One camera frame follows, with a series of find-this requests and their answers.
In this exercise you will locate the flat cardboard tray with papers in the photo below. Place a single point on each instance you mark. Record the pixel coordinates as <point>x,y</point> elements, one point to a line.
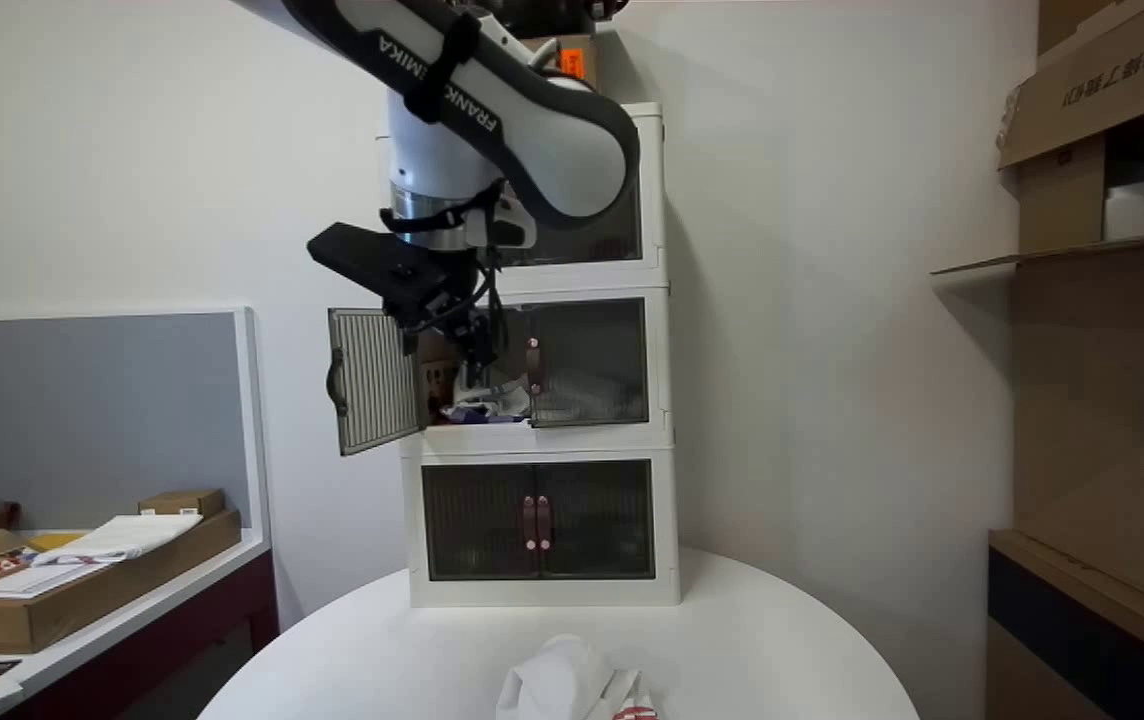
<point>47,595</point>

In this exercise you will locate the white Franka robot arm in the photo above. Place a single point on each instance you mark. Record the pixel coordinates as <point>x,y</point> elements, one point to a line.
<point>473,128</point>

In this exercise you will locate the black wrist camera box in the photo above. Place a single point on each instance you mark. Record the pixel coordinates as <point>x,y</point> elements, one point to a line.
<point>374,256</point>

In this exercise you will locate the white three-tier storage cabinet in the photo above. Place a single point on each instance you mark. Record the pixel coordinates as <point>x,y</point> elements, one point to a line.
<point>555,473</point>

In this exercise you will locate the white red-striped cloth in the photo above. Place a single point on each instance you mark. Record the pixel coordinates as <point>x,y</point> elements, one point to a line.
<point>568,679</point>

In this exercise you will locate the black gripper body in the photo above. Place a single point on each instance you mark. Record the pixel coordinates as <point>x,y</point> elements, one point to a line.
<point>440,302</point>

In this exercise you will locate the white side desk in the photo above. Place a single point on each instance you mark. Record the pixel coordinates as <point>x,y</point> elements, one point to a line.
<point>165,654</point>

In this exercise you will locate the clothes inside middle cabinet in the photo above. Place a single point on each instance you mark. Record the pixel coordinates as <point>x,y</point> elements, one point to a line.
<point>463,394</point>

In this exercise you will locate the smoked cabinet door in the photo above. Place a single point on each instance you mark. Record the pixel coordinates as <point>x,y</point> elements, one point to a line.
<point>587,363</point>
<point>370,380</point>

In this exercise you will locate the stacked cardboard boxes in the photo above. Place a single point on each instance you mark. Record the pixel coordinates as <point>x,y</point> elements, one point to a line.
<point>1067,572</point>

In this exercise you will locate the whiteboard panel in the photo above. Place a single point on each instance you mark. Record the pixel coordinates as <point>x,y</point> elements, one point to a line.
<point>103,415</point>

